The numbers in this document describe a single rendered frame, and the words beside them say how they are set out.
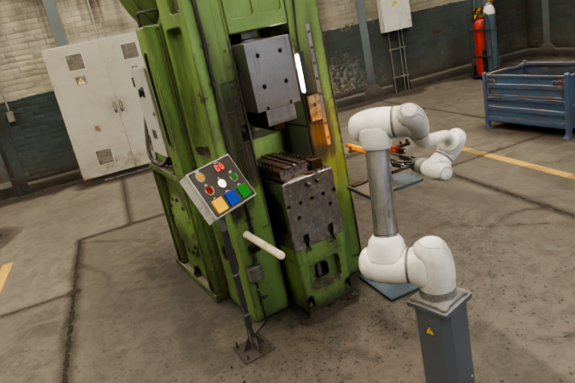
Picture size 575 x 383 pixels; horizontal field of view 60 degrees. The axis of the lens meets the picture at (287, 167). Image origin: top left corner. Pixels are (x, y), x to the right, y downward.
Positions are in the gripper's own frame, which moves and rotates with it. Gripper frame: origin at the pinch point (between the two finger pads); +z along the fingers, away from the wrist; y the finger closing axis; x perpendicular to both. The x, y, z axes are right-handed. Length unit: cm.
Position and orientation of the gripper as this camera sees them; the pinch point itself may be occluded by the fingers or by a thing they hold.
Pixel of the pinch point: (396, 159)
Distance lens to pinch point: 290.4
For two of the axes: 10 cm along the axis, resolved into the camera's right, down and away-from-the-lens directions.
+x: -2.0, -9.4, -2.8
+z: -4.1, -1.8, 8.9
